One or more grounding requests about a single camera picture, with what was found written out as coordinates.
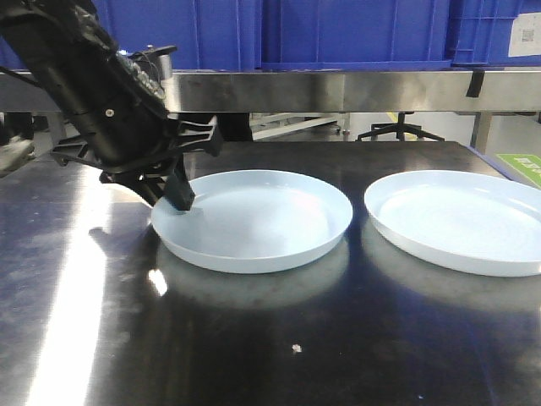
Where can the white frame structure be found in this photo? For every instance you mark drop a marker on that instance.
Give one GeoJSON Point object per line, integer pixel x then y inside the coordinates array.
{"type": "Point", "coordinates": [267, 126]}

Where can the blue upper bin left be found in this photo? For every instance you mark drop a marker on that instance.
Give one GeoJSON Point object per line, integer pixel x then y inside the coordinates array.
{"type": "Point", "coordinates": [177, 34]}

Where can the blue bin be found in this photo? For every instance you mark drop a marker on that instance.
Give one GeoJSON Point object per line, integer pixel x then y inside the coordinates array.
{"type": "Point", "coordinates": [177, 34]}
{"type": "Point", "coordinates": [354, 35]}
{"type": "Point", "coordinates": [478, 32]}

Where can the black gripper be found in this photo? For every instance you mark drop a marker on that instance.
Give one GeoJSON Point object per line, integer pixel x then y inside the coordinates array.
{"type": "Point", "coordinates": [137, 147]}

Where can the light blue plate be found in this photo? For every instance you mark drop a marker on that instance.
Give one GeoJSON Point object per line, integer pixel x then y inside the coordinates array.
{"type": "Point", "coordinates": [468, 222]}
{"type": "Point", "coordinates": [254, 221]}

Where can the black tape strip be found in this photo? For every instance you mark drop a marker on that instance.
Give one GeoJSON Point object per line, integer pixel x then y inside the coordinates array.
{"type": "Point", "coordinates": [476, 83]}

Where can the stainless steel shelf rail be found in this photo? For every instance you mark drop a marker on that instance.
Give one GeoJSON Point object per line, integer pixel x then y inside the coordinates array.
{"type": "Point", "coordinates": [506, 90]}

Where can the white label on bin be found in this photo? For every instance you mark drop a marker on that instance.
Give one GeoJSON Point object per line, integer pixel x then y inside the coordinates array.
{"type": "Point", "coordinates": [525, 36]}

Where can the black office chair base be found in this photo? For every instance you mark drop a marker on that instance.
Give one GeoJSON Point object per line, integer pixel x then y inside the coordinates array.
{"type": "Point", "coordinates": [400, 128]}

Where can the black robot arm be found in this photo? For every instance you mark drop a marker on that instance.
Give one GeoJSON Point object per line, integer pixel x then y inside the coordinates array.
{"type": "Point", "coordinates": [124, 77]}

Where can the blue upper bin far right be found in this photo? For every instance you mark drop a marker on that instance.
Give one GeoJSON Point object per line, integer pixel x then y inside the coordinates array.
{"type": "Point", "coordinates": [478, 32]}

